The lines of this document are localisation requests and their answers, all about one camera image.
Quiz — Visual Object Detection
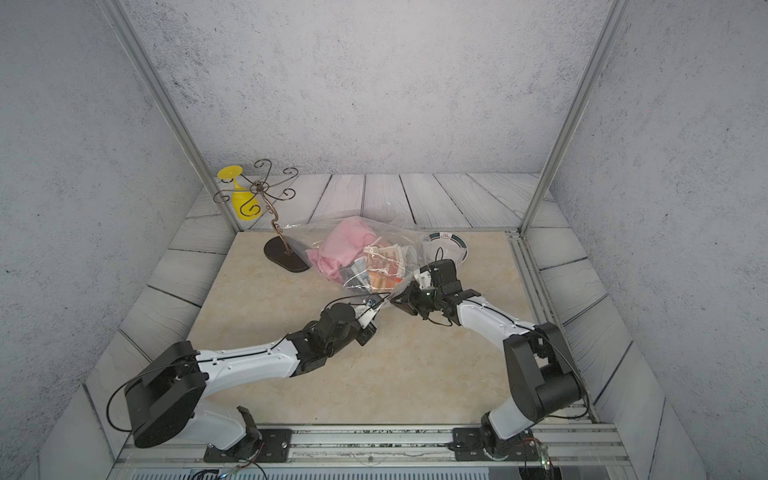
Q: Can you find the brown wire jewellery stand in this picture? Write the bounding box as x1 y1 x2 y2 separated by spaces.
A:
213 159 310 273

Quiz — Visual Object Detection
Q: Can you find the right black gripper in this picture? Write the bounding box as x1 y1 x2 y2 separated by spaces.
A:
393 281 446 320

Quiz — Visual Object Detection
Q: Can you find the red patterned cloth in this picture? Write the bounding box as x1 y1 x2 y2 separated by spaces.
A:
363 245 407 293

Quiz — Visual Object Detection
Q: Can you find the clear plastic vacuum bag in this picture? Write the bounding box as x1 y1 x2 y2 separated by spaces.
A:
283 216 469 294

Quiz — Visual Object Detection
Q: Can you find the yellow plastic goblet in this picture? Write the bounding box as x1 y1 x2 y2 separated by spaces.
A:
217 165 261 222

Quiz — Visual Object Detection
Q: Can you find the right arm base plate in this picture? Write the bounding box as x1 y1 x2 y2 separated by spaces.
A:
446 427 540 462

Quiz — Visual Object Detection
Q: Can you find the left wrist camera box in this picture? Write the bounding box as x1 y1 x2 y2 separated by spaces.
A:
354 293 390 329

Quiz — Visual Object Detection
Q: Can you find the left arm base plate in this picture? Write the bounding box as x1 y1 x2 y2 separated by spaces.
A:
203 428 293 464

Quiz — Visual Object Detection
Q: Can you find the pink fluffy towel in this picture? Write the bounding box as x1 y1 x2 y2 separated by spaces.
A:
306 217 378 282

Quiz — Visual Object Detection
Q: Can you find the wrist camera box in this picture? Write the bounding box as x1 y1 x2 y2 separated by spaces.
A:
354 293 390 329
414 268 433 290

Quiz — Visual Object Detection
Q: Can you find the grey towel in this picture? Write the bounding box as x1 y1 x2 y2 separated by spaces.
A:
339 257 371 291

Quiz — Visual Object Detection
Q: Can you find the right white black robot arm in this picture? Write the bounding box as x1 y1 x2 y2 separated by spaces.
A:
391 259 587 449

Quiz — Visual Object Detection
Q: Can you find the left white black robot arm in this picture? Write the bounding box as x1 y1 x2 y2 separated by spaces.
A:
123 295 384 460

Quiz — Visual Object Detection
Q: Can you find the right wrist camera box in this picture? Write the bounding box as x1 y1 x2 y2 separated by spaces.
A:
414 268 433 290

